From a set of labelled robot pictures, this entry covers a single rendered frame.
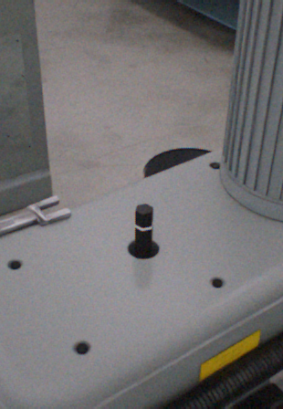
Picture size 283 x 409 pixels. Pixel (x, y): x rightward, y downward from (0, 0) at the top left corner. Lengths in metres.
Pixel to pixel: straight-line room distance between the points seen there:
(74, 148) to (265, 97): 3.74
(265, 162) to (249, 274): 0.14
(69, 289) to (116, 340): 0.09
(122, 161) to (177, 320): 3.65
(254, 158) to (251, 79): 0.10
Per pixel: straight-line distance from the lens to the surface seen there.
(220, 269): 0.73
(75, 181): 4.12
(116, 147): 4.44
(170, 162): 3.29
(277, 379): 0.92
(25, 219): 0.79
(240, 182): 0.82
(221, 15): 6.01
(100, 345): 0.65
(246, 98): 0.76
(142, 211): 0.71
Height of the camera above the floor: 2.39
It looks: 37 degrees down
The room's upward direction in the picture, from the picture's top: 1 degrees clockwise
